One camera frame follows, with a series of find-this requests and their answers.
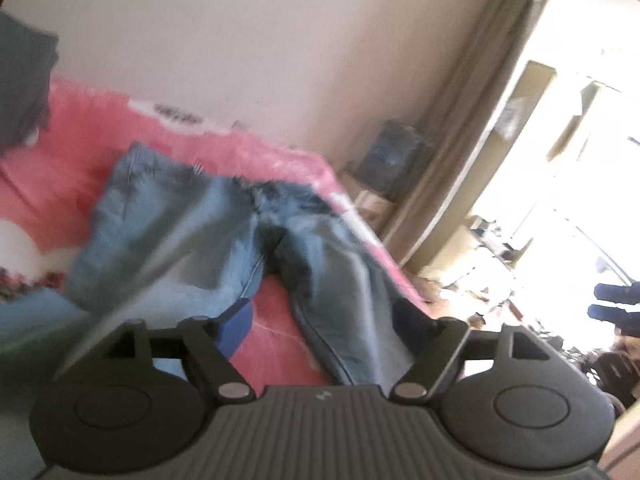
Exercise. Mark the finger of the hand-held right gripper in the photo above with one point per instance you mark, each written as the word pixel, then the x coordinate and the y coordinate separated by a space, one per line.
pixel 617 292
pixel 612 314

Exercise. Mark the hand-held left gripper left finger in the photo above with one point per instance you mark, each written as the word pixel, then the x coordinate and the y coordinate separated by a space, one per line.
pixel 235 322

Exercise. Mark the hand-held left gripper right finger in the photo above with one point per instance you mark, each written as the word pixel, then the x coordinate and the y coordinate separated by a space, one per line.
pixel 405 317

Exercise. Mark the light blue denim jeans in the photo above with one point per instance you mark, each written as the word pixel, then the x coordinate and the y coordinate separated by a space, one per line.
pixel 200 230

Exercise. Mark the dark teal garment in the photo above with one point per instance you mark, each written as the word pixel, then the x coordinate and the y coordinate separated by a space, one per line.
pixel 25 85

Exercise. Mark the wheelchair with spoked wheel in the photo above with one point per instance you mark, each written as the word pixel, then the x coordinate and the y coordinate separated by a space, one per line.
pixel 610 365

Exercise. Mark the folding table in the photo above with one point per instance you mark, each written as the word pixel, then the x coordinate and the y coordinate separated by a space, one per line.
pixel 492 245

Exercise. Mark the dark box on nightstand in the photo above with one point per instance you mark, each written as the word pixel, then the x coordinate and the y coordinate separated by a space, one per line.
pixel 395 157

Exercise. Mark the beige curtain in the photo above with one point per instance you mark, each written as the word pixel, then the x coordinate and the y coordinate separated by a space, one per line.
pixel 475 110

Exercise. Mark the pink floral blanket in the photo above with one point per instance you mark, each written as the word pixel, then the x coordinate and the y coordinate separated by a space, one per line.
pixel 50 160

